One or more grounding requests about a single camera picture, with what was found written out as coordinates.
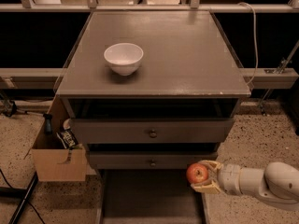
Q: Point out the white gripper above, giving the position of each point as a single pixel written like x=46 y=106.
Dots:
x=229 y=178

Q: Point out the red apple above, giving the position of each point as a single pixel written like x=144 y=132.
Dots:
x=197 y=173

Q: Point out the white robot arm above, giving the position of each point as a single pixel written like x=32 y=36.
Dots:
x=276 y=185

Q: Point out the grey top drawer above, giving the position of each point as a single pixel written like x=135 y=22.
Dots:
x=92 y=131

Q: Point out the grey drawer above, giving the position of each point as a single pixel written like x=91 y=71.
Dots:
x=92 y=131
x=146 y=159
x=149 y=197

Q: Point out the grey drawer cabinet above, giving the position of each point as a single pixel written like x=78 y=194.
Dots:
x=187 y=73

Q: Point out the grey bottom drawer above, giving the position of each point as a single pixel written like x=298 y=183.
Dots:
x=149 y=197

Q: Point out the grey middle drawer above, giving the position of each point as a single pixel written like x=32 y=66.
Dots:
x=146 y=159

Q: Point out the white ceramic bowl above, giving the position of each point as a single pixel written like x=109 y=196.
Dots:
x=124 y=58

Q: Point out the black snack packet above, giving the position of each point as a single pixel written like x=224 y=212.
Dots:
x=66 y=136

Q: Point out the cardboard box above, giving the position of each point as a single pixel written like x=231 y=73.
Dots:
x=54 y=162

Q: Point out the dark bottle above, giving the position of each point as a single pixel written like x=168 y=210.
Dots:
x=47 y=126

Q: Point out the metal clamp bracket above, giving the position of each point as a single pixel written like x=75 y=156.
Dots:
x=10 y=107

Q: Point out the metal frame rail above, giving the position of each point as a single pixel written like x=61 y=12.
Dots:
x=214 y=8

